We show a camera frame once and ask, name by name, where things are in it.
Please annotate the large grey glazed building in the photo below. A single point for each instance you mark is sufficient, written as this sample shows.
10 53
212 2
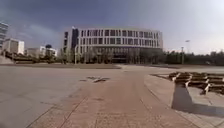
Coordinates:
113 41

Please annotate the reddish brick path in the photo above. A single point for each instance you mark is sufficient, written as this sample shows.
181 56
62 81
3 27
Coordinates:
113 106

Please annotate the row of trees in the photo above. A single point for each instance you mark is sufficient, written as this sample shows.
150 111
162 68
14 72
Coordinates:
196 58

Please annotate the lamp pole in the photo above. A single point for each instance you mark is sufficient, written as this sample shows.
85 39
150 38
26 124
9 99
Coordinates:
182 55

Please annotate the low pale buildings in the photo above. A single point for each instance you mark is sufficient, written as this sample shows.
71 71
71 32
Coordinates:
41 52

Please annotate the white block building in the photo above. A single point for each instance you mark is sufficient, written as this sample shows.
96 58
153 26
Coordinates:
13 46

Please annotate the white banded building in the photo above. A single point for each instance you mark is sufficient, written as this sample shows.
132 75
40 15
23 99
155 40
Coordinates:
2 33

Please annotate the stepped concrete planters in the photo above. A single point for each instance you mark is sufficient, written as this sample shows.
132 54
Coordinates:
200 81

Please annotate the grey paved plaza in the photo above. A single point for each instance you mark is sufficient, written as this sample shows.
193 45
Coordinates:
33 86

